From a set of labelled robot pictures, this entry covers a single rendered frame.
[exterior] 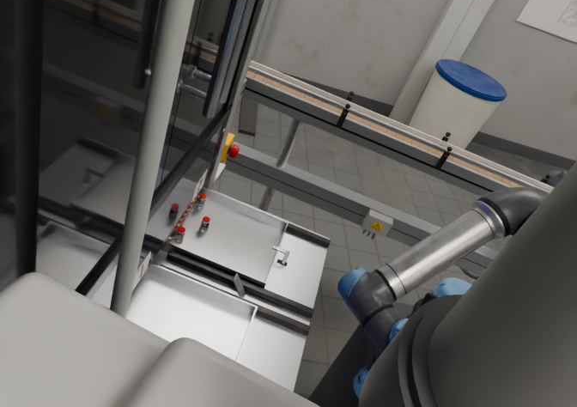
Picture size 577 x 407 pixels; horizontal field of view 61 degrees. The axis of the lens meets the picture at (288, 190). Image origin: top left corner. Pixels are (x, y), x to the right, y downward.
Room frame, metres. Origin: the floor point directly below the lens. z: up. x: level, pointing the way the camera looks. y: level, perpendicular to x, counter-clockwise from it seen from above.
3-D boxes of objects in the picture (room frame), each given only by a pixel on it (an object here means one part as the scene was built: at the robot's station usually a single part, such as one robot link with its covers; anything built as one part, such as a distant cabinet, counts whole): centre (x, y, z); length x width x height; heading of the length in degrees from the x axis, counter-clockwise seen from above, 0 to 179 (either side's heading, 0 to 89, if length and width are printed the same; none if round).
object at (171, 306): (0.67, 0.13, 0.90); 0.34 x 0.26 x 0.04; 91
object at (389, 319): (0.66, -0.31, 1.14); 0.11 x 0.08 x 0.11; 44
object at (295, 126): (1.96, 0.08, 0.46); 0.09 x 0.09 x 0.77; 1
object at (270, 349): (0.84, 0.06, 0.87); 0.70 x 0.48 x 0.02; 1
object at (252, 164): (1.97, -0.47, 0.49); 1.60 x 0.08 x 0.12; 91
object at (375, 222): (1.90, -0.45, 0.50); 0.12 x 0.05 x 0.09; 91
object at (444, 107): (3.95, -0.98, 0.35); 0.60 x 0.58 x 0.71; 106
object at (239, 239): (1.01, 0.13, 0.90); 0.34 x 0.26 x 0.04; 91
